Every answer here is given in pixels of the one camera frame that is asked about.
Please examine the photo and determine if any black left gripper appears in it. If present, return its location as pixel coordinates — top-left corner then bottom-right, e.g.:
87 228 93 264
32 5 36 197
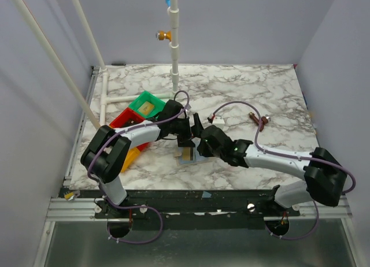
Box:
170 114 204 148

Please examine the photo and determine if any gold credit card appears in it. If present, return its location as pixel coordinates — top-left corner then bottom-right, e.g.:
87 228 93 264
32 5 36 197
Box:
182 147 194 162

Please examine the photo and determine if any beige card holder wallet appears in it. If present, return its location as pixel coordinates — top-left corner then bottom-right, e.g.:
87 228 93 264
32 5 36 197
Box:
174 139 214 166

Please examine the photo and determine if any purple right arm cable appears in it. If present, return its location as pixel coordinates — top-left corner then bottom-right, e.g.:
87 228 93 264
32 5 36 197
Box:
209 101 357 240

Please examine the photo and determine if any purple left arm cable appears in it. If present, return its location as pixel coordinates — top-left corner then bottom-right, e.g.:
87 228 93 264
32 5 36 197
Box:
87 90 191 245

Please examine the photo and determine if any white slanted pole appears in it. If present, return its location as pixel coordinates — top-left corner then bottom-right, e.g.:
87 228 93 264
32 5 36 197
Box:
12 0 101 129

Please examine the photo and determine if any yellow card in green bin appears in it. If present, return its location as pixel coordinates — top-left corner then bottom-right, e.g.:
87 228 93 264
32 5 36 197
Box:
138 101 154 116

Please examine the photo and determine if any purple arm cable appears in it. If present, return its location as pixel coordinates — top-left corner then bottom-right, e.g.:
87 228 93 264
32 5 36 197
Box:
87 90 191 245
209 101 357 240

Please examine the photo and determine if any black table front rail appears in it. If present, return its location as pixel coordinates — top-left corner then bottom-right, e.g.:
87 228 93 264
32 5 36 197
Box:
95 190 299 230

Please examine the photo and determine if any green plastic bin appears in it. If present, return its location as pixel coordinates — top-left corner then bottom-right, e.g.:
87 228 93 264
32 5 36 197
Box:
128 91 165 118

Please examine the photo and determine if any red plastic bin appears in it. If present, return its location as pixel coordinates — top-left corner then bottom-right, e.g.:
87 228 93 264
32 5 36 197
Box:
109 107 153 152

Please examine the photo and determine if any yellow plastic bin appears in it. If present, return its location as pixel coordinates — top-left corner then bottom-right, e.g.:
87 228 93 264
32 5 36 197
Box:
121 147 141 173

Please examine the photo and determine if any orange knob on pipe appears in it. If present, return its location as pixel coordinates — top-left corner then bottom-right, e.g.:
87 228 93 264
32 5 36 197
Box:
156 31 172 41

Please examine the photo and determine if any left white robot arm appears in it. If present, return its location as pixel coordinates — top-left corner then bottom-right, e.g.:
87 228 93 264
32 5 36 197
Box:
80 99 203 218

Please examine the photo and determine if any white pvc pipe frame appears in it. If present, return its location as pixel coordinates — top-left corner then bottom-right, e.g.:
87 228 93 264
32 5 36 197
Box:
66 0 180 129

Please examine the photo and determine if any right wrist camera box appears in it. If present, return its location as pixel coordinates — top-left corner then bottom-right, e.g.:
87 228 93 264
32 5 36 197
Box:
208 115 225 129

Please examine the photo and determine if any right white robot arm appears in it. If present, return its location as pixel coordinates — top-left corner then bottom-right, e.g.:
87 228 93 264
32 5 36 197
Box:
197 125 347 216

